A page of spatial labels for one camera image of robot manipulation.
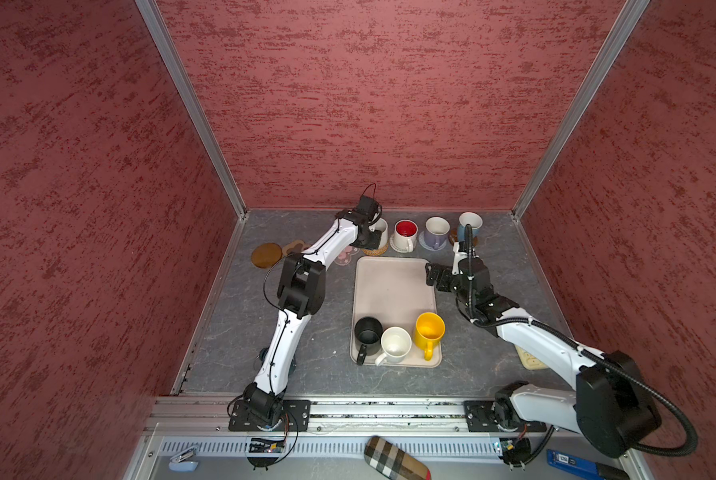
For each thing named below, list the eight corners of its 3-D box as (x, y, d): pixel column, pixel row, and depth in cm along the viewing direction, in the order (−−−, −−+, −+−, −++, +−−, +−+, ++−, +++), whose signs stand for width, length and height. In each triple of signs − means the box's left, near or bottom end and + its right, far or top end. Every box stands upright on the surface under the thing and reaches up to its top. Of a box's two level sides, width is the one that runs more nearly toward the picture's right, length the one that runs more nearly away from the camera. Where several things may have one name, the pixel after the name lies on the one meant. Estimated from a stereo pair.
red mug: (395, 257, 109) (397, 243, 102) (393, 233, 116) (395, 219, 109) (417, 257, 109) (420, 243, 102) (414, 233, 116) (417, 219, 109)
